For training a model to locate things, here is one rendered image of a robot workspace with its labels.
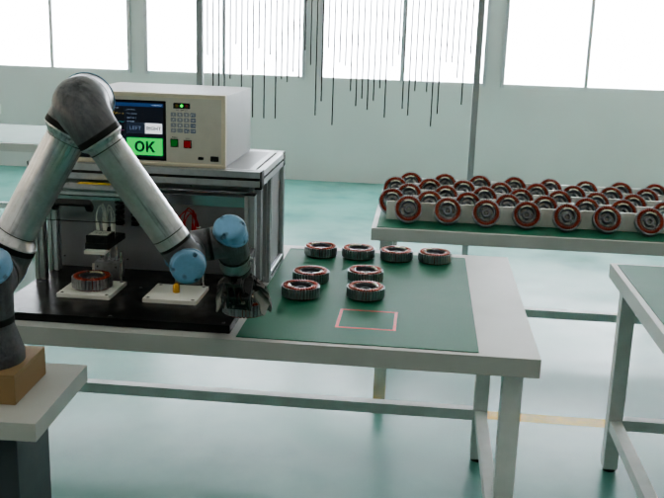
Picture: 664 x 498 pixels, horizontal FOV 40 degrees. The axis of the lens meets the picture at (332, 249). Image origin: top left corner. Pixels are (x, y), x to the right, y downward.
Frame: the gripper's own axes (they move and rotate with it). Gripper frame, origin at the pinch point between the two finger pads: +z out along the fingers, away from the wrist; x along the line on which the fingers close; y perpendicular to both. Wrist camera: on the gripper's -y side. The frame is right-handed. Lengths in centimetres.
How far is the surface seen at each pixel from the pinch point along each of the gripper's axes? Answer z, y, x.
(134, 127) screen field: -10, -50, -39
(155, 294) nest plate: 13.5, -10.3, -27.8
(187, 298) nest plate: 12.1, -8.9, -18.5
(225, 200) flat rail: 1.6, -36.1, -11.4
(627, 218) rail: 89, -114, 128
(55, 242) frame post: 22, -32, -65
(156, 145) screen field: -7, -47, -32
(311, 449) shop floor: 118, -17, 12
